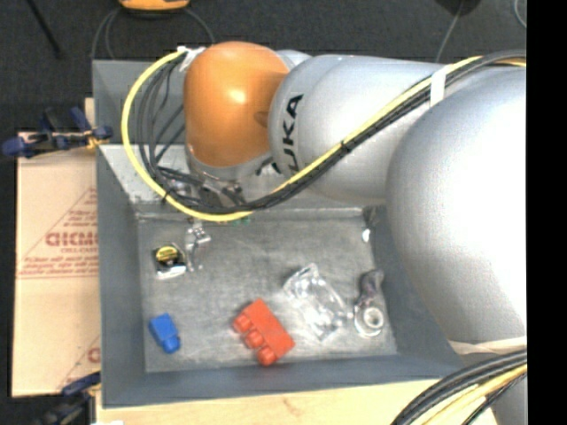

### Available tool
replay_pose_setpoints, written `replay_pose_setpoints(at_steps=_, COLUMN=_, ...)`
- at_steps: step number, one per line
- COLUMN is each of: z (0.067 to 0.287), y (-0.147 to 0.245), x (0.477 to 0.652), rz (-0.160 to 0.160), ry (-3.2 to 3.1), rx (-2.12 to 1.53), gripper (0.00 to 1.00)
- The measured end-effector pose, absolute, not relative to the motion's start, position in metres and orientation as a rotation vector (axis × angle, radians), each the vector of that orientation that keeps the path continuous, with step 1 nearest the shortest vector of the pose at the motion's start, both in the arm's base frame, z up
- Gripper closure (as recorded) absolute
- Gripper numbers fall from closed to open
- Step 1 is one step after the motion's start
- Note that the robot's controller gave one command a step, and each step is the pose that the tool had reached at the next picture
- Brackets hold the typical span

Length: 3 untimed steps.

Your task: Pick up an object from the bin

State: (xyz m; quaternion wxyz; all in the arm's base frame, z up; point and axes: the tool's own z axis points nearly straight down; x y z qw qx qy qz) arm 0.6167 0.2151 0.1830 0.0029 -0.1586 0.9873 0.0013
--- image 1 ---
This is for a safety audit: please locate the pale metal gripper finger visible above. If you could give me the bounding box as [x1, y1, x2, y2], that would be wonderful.
[183, 224, 198, 274]
[195, 227, 213, 271]

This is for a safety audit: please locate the clear plastic packet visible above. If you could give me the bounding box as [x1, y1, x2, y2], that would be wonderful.
[282, 262, 349, 343]

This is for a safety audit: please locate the blue toy block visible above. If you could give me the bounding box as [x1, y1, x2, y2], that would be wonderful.
[147, 312, 182, 355]

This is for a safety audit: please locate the purple tool with white ring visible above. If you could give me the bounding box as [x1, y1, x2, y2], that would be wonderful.
[353, 268, 386, 339]

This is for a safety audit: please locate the red toy brick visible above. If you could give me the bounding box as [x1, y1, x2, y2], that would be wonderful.
[231, 297, 297, 367]

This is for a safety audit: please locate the brown cardboard board red print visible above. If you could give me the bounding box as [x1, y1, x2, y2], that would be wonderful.
[10, 147, 103, 398]

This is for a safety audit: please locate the yellow and black tape measure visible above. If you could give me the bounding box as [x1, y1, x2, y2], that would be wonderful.
[151, 243, 188, 281]

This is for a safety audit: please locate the grey metal bin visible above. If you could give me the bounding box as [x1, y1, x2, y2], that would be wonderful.
[90, 58, 467, 409]

